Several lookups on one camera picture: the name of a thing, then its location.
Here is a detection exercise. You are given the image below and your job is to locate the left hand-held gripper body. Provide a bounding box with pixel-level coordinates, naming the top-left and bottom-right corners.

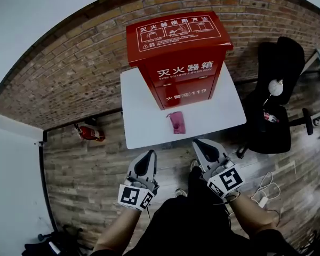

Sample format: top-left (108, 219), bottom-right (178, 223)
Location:
top-left (117, 173), bottom-right (160, 212)

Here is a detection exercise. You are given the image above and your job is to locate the white round ornament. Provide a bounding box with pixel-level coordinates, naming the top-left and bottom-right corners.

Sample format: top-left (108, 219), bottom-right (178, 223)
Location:
top-left (268, 78), bottom-right (284, 96)

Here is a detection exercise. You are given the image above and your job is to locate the person's dark trouser leg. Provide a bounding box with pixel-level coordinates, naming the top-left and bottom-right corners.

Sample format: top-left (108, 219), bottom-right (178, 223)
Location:
top-left (188, 166), bottom-right (207, 198)

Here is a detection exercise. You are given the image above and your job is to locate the red fire extinguisher box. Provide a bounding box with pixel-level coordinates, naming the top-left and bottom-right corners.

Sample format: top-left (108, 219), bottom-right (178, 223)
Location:
top-left (126, 11), bottom-right (234, 111)

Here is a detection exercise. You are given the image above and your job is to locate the black floor cable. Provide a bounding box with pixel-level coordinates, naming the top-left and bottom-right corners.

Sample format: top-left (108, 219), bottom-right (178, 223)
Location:
top-left (266, 209), bottom-right (281, 227)

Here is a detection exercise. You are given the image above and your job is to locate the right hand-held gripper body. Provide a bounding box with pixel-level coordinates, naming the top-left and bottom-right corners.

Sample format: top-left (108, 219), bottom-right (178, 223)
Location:
top-left (202, 159), bottom-right (246, 199)

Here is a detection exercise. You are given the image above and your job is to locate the black office chair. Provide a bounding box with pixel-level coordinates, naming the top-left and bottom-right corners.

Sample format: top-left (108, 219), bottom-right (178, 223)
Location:
top-left (237, 36), bottom-right (314, 159)

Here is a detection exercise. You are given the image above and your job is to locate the pink cloth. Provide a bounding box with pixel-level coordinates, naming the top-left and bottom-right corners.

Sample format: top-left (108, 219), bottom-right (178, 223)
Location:
top-left (166, 110), bottom-right (187, 135)

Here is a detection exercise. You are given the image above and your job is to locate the person's dark shirt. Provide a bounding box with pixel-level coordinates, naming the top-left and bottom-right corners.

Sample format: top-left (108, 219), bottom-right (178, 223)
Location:
top-left (90, 196), bottom-right (302, 256)

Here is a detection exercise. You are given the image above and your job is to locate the red fire extinguisher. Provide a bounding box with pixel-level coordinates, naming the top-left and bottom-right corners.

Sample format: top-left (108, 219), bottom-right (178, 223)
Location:
top-left (74, 123), bottom-right (106, 143)

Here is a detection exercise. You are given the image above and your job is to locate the white floor cable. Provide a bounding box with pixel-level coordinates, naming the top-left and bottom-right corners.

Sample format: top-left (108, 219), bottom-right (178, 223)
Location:
top-left (250, 171), bottom-right (281, 201)

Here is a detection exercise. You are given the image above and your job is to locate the plastic bottle with red label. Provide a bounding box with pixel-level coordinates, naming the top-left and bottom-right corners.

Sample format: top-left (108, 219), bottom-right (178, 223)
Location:
top-left (263, 111), bottom-right (280, 124)

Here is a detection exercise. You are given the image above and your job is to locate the person's left forearm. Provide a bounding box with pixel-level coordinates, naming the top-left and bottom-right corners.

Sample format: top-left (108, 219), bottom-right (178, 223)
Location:
top-left (93, 208), bottom-right (142, 254)

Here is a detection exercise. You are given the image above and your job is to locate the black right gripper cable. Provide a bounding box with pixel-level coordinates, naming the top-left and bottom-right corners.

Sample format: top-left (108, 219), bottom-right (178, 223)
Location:
top-left (213, 190), bottom-right (241, 206)

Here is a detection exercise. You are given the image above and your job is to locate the person's right forearm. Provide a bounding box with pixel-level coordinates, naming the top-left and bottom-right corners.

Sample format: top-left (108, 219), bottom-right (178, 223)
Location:
top-left (230, 193), bottom-right (277, 236)

